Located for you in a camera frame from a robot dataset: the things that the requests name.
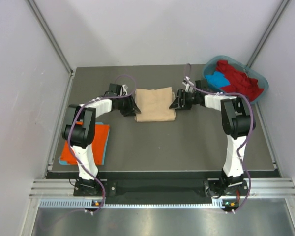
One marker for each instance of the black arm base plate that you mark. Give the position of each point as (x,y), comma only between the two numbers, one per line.
(216,183)

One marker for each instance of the left aluminium corner post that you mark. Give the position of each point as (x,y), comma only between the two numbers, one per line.
(48,33)

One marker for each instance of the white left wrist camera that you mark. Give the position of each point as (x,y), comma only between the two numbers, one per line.
(123,91)

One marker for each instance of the beige t shirt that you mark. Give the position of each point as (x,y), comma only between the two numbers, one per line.
(154,105)

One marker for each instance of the orange folded t shirt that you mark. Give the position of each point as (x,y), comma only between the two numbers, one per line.
(100,145)

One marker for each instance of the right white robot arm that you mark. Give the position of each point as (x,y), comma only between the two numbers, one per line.
(237,122)

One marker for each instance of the teal plastic basket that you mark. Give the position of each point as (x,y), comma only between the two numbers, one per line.
(210,68)

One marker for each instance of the red t shirt in basket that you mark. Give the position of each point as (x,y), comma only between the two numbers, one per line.
(240,82)

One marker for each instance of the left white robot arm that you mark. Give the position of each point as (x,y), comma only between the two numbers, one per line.
(78,127)

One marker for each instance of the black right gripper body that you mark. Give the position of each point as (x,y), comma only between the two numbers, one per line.
(189,99)

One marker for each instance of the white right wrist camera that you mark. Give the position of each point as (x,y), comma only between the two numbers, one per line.
(188,84)

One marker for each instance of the aluminium frame rail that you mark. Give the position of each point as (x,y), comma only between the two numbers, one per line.
(259,187)

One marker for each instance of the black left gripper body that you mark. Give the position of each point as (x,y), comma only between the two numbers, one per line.
(126,105)

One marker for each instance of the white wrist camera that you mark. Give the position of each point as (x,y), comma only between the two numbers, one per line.
(188,84)
(123,91)

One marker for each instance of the blue t shirt in basket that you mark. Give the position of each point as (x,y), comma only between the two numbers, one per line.
(217,79)

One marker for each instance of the aluminium corner post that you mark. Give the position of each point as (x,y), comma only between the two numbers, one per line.
(283,5)
(48,33)

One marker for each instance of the right aluminium corner post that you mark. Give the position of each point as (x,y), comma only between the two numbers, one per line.
(283,5)

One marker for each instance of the light blue folded t shirt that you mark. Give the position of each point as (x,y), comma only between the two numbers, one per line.
(105,152)

